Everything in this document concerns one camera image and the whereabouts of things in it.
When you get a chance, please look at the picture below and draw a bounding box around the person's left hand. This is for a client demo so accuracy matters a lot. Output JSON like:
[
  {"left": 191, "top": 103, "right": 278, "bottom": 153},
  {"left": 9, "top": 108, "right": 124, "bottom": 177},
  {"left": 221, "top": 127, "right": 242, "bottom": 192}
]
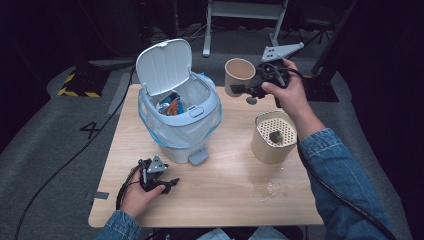
[{"left": 119, "top": 166, "right": 167, "bottom": 220}]

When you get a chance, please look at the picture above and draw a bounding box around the black stand with base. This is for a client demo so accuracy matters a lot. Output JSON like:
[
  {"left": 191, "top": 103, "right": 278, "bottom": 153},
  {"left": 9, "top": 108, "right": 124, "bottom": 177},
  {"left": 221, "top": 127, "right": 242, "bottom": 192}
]
[{"left": 303, "top": 0, "right": 360, "bottom": 103}]

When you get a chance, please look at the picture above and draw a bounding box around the black floor cable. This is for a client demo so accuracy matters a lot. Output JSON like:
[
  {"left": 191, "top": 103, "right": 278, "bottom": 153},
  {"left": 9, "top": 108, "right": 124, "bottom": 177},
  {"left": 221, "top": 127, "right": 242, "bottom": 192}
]
[{"left": 13, "top": 64, "right": 138, "bottom": 240}]

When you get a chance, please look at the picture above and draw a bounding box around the white pedal trash bin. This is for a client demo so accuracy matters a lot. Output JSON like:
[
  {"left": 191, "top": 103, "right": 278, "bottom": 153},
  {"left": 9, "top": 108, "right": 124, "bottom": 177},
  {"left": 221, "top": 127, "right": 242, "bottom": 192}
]
[{"left": 134, "top": 38, "right": 224, "bottom": 167}]

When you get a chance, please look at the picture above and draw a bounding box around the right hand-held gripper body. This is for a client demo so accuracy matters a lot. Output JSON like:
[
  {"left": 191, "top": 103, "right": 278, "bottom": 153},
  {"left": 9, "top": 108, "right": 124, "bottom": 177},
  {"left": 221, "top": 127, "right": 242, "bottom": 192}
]
[{"left": 245, "top": 42, "right": 305, "bottom": 106}]

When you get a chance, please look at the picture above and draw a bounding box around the dark tea residue lump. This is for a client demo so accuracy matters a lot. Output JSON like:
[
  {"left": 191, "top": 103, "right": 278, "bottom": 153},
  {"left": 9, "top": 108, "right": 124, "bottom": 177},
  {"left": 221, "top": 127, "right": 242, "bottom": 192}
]
[{"left": 269, "top": 130, "right": 285, "bottom": 145}]

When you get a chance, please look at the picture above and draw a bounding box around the white desk frame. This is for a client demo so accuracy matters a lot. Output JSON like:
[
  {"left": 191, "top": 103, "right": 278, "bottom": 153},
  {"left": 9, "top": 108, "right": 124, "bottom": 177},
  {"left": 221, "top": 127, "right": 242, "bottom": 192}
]
[{"left": 202, "top": 0, "right": 290, "bottom": 58}]

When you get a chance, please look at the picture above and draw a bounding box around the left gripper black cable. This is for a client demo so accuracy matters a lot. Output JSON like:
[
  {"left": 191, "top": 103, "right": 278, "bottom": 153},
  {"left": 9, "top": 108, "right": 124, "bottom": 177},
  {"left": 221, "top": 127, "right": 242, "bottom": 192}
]
[{"left": 115, "top": 159, "right": 148, "bottom": 211}]

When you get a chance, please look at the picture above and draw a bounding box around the grey tape piece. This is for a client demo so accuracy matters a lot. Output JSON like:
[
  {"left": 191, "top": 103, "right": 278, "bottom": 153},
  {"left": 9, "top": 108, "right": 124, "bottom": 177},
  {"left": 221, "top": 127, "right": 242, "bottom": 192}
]
[{"left": 84, "top": 191, "right": 111, "bottom": 201}]

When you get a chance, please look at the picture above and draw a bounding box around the water puddle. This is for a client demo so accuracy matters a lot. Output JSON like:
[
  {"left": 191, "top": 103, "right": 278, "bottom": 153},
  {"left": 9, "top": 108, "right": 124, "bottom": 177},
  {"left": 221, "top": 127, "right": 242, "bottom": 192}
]
[{"left": 257, "top": 179, "right": 288, "bottom": 203}]

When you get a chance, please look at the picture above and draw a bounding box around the beige bucket with strainer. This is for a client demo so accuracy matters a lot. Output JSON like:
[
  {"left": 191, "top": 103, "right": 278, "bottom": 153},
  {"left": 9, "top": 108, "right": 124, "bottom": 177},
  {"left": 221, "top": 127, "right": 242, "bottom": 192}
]
[{"left": 250, "top": 109, "right": 299, "bottom": 165}]

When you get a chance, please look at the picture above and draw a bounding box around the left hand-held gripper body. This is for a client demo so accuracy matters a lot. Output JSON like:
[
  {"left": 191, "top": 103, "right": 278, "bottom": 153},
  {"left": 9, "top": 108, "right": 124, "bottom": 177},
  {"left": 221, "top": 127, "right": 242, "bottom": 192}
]
[{"left": 138, "top": 154, "right": 170, "bottom": 193}]

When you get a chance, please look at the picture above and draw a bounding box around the torn blue snack packet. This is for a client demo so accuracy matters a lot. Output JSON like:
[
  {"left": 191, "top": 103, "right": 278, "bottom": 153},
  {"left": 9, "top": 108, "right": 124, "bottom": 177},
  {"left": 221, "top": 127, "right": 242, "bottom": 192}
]
[{"left": 155, "top": 91, "right": 186, "bottom": 117}]

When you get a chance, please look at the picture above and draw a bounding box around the person's right hand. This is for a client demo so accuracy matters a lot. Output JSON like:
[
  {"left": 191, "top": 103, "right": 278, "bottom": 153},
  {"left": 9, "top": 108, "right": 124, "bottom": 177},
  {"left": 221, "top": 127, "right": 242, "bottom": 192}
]
[{"left": 261, "top": 58, "right": 315, "bottom": 118}]

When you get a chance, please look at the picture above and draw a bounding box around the translucent bin liner bag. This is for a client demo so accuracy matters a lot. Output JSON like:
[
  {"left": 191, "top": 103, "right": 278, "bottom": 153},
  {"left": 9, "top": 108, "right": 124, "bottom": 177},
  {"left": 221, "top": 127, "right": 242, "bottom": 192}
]
[{"left": 137, "top": 71, "right": 224, "bottom": 150}]

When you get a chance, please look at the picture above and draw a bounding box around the yellow black striped base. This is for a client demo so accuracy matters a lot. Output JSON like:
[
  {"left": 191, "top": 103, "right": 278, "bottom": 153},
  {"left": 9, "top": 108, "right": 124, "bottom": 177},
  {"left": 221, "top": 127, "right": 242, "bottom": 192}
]
[{"left": 57, "top": 68, "right": 112, "bottom": 99}]

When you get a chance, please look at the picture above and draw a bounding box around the beige paper cup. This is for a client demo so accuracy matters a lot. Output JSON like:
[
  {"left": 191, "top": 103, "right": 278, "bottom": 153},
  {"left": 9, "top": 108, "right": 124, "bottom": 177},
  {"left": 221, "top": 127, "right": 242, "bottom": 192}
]
[{"left": 223, "top": 57, "right": 257, "bottom": 98}]

